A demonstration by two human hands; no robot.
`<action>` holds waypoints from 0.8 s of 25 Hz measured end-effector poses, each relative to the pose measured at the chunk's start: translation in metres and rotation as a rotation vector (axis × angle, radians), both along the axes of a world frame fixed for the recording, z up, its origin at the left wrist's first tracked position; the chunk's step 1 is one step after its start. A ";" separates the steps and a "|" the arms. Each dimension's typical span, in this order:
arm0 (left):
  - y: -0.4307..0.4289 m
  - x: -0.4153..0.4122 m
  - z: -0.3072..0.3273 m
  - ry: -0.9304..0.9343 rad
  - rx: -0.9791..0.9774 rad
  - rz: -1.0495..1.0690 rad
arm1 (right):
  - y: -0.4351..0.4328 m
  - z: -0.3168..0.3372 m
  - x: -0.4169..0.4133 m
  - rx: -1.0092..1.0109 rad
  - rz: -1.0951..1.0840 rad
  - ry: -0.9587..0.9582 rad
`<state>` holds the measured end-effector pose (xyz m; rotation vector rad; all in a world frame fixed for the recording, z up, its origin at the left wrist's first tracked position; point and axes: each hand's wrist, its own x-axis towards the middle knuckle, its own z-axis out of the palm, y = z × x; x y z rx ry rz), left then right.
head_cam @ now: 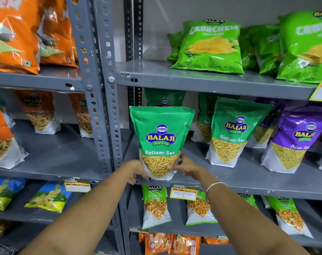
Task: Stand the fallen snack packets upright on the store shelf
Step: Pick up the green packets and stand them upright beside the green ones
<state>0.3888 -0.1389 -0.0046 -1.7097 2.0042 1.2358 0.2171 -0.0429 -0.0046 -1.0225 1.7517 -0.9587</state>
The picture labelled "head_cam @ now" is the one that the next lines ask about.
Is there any orange chips bag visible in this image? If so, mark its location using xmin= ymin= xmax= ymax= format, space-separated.
xmin=38 ymin=0 xmax=78 ymax=68
xmin=0 ymin=0 xmax=42 ymax=75

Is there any orange snack mix pouch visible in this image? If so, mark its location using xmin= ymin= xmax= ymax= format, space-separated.
xmin=16 ymin=90 xmax=61 ymax=135
xmin=0 ymin=94 xmax=29 ymax=169
xmin=69 ymin=93 xmax=94 ymax=138

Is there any silver bangle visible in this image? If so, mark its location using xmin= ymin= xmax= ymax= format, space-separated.
xmin=205 ymin=181 xmax=228 ymax=203

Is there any person's right forearm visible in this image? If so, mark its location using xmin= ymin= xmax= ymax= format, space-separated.
xmin=201 ymin=174 xmax=310 ymax=255

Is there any person's left hand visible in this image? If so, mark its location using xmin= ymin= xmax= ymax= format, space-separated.
xmin=124 ymin=160 xmax=152 ymax=185

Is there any grey slotted metal shelf rack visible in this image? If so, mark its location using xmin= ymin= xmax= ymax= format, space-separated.
xmin=0 ymin=0 xmax=125 ymax=255
xmin=93 ymin=0 xmax=322 ymax=255

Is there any purple sev snack pouch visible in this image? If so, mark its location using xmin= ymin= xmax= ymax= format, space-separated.
xmin=261 ymin=106 xmax=322 ymax=174
xmin=246 ymin=98 xmax=287 ymax=149

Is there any light green chana pouch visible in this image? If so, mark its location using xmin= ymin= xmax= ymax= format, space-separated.
xmin=142 ymin=185 xmax=172 ymax=230
xmin=238 ymin=193 xmax=258 ymax=209
xmin=186 ymin=189 xmax=218 ymax=226
xmin=266 ymin=196 xmax=313 ymax=239

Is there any green chips bag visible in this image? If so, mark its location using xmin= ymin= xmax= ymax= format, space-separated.
xmin=277 ymin=10 xmax=322 ymax=84
xmin=171 ymin=19 xmax=244 ymax=75
xmin=239 ymin=25 xmax=281 ymax=75
xmin=166 ymin=31 xmax=184 ymax=63

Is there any green sev snack pouch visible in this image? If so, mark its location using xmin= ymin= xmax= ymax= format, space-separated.
xmin=129 ymin=106 xmax=196 ymax=181
xmin=191 ymin=93 xmax=218 ymax=143
xmin=144 ymin=88 xmax=186 ymax=107
xmin=206 ymin=97 xmax=275 ymax=168

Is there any orange snack packet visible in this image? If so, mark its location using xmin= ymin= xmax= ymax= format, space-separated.
xmin=145 ymin=233 xmax=172 ymax=255
xmin=203 ymin=236 xmax=231 ymax=245
xmin=170 ymin=234 xmax=201 ymax=255

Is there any person's left forearm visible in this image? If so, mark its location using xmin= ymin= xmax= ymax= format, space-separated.
xmin=20 ymin=162 xmax=133 ymax=255

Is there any blue and yellow chips bag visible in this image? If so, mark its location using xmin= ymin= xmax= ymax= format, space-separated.
xmin=24 ymin=181 xmax=73 ymax=213
xmin=0 ymin=177 xmax=27 ymax=211

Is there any person's right hand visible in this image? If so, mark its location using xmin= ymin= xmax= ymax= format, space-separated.
xmin=167 ymin=154 xmax=208 ymax=181

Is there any wire basket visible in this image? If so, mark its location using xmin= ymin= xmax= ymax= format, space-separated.
xmin=0 ymin=238 xmax=16 ymax=255

